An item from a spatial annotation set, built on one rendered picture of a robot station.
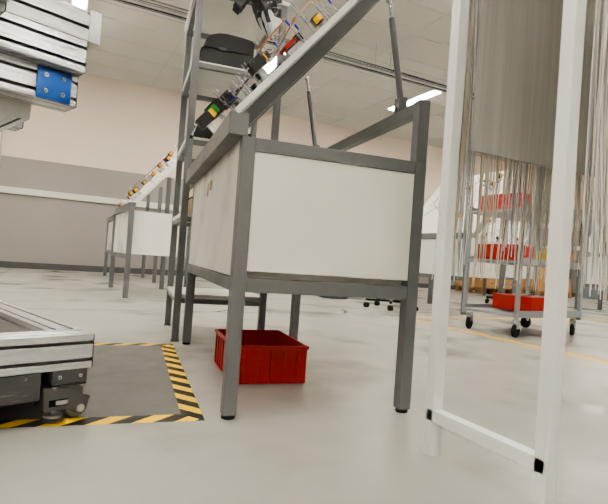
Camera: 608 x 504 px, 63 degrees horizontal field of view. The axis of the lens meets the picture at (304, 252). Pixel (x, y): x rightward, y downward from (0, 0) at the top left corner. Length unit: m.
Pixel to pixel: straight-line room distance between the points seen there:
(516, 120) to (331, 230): 0.60
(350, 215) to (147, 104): 8.20
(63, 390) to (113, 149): 8.01
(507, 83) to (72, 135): 8.30
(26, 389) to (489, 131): 1.34
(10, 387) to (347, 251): 0.95
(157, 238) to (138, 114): 4.88
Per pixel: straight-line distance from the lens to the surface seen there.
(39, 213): 9.13
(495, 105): 1.48
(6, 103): 1.64
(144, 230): 4.84
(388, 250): 1.58
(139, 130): 9.43
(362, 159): 1.56
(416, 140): 1.67
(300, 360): 1.91
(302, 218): 1.47
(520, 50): 1.60
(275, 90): 1.66
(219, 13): 3.20
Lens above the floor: 0.47
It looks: 1 degrees up
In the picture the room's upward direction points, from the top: 4 degrees clockwise
